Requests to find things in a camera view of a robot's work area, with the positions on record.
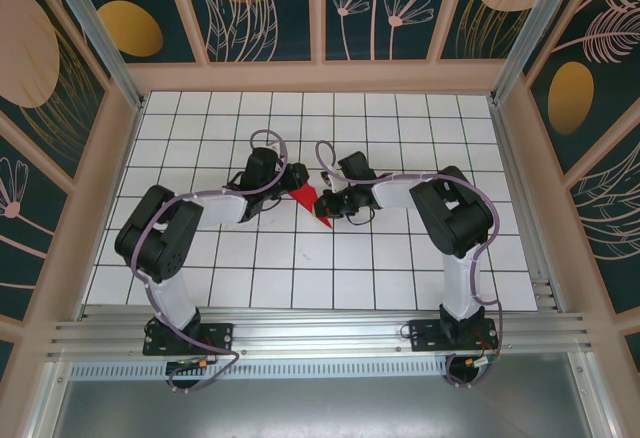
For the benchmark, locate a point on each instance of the aluminium side rail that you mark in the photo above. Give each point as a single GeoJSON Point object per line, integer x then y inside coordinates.
{"type": "Point", "coordinates": [520, 183]}

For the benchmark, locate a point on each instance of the grey metal sheet panel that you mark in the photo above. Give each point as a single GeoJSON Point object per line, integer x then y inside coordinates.
{"type": "Point", "coordinates": [320, 408]}

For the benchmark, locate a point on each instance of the aluminium mounting rail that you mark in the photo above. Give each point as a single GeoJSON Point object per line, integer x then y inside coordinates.
{"type": "Point", "coordinates": [320, 328]}

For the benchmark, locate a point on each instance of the red square paper sheet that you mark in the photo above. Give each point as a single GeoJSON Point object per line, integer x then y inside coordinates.
{"type": "Point", "coordinates": [304, 195]}

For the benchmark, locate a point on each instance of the aluminium frame post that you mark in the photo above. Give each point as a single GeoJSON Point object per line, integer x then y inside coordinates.
{"type": "Point", "coordinates": [92, 18]}
{"type": "Point", "coordinates": [536, 18]}

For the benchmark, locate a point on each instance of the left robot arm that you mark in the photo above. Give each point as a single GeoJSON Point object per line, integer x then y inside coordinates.
{"type": "Point", "coordinates": [160, 238]}

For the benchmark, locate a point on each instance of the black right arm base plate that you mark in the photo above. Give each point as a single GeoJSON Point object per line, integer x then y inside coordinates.
{"type": "Point", "coordinates": [425, 335]}

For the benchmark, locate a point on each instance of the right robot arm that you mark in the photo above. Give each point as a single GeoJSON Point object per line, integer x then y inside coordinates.
{"type": "Point", "coordinates": [450, 213]}

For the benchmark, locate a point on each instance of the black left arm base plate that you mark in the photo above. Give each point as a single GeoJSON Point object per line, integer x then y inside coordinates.
{"type": "Point", "coordinates": [220, 335]}

